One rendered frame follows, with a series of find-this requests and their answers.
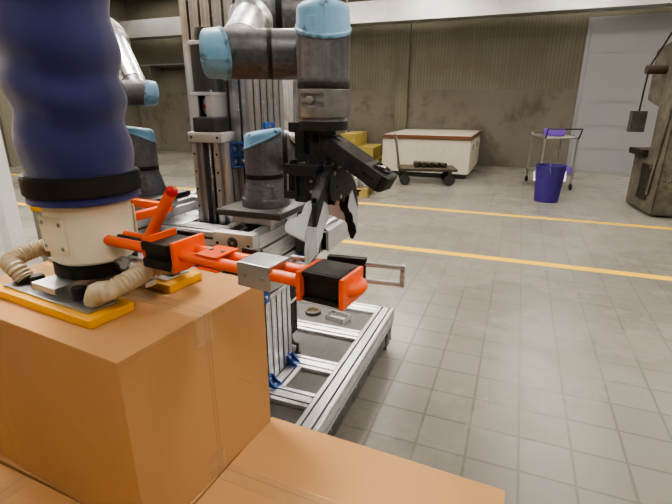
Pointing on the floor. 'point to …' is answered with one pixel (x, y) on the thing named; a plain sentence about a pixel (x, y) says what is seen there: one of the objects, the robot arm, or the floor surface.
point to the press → (654, 185)
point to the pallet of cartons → (364, 144)
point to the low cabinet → (433, 149)
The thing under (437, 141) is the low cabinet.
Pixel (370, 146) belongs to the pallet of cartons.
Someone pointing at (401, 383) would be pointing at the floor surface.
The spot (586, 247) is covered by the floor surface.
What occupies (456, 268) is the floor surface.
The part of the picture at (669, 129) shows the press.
